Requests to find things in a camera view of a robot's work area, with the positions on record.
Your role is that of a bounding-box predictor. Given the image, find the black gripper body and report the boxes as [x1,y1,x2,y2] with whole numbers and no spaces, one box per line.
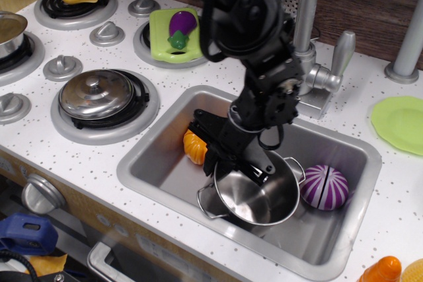
[189,109,275,177]

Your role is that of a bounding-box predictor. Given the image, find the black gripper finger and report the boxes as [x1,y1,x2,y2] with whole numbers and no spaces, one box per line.
[238,161,269,186]
[203,143,227,176]

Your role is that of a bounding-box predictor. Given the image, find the stainless steel pot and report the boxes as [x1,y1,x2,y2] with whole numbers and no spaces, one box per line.
[196,151,305,232]

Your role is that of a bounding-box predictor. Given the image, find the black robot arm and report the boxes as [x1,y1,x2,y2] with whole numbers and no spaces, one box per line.
[189,0,303,185]

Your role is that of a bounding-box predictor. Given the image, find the stainless steel sink basin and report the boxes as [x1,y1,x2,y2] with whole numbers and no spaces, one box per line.
[117,86,381,281]

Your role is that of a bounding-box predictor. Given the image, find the steel pot lid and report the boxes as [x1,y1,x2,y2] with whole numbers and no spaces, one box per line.
[59,69,135,120]

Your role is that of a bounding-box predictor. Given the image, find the steel pot on left burner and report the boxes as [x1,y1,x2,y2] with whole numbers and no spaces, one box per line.
[0,11,28,59]

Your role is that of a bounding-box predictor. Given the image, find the orange toy pumpkin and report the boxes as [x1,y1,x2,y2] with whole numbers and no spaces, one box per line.
[183,129,208,165]

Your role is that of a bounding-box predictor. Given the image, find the purple striped toy onion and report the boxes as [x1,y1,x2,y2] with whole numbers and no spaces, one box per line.
[299,164,349,211]

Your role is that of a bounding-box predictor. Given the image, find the silver toy faucet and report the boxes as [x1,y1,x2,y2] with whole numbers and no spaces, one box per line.
[293,0,356,120]

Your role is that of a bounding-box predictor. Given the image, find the green toy cutting board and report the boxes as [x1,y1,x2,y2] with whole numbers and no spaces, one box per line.
[149,8,203,64]

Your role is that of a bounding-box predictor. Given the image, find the purple toy eggplant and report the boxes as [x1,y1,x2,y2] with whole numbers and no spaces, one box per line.
[168,11,198,50]

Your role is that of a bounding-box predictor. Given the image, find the silver strainer ladle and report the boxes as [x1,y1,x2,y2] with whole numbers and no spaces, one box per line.
[281,0,299,20]

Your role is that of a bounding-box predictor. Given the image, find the green toy plate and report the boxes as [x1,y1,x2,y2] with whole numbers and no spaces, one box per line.
[371,96,422,156]

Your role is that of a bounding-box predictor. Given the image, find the grey stove knob back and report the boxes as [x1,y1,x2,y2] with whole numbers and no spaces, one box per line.
[128,0,161,18]

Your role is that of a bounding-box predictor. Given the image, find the grey stove knob middle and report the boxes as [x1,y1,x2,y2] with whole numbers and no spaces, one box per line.
[89,21,125,47]

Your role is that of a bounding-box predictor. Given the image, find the orange toy carrot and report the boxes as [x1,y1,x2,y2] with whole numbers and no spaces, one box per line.
[358,256,402,282]

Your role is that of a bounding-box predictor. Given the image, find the grey stove knob front-middle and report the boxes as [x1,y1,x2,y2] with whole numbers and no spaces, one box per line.
[43,55,83,82]

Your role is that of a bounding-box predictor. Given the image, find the silver oven dial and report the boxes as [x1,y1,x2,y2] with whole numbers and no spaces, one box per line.
[21,174,66,215]

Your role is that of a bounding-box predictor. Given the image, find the grey vertical pole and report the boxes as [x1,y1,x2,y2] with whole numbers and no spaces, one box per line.
[384,0,422,85]

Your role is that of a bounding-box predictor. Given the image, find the yellow mesh toy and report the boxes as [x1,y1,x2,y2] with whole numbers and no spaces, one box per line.
[401,259,423,282]

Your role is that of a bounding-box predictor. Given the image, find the grey stove knob left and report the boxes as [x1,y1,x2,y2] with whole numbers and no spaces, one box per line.
[1,93,31,124]

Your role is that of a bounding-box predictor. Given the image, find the blue clamp tool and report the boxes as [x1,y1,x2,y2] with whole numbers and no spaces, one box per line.
[1,213,58,256]

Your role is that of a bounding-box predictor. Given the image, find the silver oven door handle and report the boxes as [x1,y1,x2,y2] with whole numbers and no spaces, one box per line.
[87,242,134,282]

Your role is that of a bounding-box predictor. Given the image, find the black cable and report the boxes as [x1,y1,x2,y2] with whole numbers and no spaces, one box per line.
[0,250,44,282]

